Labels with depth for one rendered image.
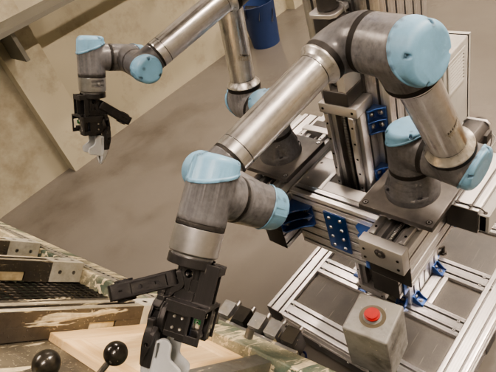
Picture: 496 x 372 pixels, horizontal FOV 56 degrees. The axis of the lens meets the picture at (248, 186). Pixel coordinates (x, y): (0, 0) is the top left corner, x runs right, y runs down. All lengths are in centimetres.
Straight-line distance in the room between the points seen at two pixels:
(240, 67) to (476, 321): 134
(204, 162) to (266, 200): 13
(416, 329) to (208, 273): 152
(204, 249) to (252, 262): 209
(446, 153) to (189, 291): 68
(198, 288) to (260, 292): 192
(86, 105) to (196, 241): 82
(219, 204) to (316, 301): 160
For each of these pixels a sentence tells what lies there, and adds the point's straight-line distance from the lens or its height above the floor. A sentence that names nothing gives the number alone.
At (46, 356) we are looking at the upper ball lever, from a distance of 71.
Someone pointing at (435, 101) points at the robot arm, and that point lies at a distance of 99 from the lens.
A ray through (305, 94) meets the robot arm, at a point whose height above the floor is 156.
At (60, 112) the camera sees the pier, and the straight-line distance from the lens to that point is 421.
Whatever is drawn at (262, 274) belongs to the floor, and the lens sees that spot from 268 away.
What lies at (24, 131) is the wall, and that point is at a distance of 426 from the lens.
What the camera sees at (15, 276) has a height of 108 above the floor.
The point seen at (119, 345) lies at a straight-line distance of 79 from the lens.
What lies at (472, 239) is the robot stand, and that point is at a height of 21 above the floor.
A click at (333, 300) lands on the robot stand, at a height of 21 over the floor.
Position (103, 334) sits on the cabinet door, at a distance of 126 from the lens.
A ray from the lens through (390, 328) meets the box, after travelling 126.
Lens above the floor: 199
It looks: 38 degrees down
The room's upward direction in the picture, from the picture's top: 20 degrees counter-clockwise
